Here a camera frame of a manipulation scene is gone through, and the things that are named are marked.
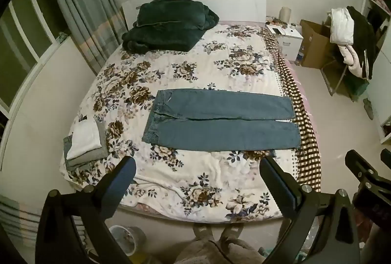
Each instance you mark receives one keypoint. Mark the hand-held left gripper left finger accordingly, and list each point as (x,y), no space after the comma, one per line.
(124,176)

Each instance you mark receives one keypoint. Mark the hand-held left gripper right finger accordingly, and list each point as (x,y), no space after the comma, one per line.
(276,183)

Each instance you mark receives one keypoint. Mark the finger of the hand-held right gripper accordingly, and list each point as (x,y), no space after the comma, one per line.
(386,156)
(360,164)

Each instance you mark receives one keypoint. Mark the blue denim pants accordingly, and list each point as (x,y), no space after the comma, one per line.
(220,117)

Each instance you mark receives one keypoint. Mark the person's right forearm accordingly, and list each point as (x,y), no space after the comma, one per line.
(378,244)

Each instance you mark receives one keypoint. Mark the folded grey cloth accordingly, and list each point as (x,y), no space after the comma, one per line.
(103,142)

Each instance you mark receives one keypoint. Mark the grey shoe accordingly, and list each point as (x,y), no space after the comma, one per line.
(369,108)

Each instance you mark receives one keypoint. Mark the folded white cloth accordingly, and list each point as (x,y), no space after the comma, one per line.
(85,137)

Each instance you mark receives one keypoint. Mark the white trash bin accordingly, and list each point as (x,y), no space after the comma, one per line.
(125,241)

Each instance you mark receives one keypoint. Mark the grey slipper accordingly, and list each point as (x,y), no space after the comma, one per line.
(231,234)
(203,233)

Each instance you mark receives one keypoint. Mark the brown checked bed sheet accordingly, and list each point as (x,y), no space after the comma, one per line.
(301,117)

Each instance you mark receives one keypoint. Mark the person's legs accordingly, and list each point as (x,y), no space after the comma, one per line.
(213,253)

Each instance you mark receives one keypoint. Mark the pink garment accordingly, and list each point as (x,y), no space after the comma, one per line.
(354,61)

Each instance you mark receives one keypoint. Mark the striped cloth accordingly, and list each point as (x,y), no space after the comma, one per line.
(18,218)

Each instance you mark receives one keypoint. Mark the dark garment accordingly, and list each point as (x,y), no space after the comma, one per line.
(365,38)

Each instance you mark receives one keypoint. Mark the plastic water bottle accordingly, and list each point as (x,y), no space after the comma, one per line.
(301,56)

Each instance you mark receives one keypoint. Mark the brown cardboard box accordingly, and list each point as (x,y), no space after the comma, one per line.
(316,44)

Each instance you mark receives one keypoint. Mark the floral bed blanket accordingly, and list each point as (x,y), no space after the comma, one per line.
(195,68)

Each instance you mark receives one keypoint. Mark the white garment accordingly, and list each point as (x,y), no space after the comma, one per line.
(342,26)

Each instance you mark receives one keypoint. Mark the white nightstand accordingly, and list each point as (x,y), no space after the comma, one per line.
(288,39)

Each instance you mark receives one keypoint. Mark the dark green plush blanket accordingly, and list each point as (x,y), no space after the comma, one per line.
(168,24)

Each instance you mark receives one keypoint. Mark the white framed window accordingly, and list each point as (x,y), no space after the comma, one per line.
(24,47)

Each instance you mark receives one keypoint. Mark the cream table lamp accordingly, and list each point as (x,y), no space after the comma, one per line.
(285,14)

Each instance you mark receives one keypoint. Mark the grey-green curtain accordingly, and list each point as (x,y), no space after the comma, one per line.
(85,7)

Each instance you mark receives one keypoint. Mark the white bed headboard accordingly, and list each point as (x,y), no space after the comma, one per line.
(238,4)

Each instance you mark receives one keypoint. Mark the metal frame chair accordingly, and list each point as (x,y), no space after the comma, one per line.
(333,74)

